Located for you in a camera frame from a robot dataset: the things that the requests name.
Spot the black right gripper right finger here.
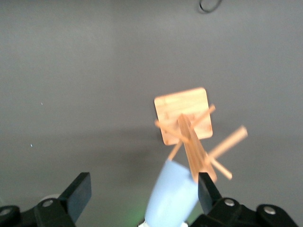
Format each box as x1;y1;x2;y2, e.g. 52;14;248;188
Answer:
189;172;299;227

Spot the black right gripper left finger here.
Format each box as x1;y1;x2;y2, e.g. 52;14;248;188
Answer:
0;172;92;227

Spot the light blue plastic cup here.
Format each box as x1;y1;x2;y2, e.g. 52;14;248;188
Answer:
144;159;200;225

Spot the wooden mug tree rack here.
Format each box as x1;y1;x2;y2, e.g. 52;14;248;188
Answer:
153;87;249;183

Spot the thin black loose cable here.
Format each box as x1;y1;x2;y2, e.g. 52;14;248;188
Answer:
198;0;222;14

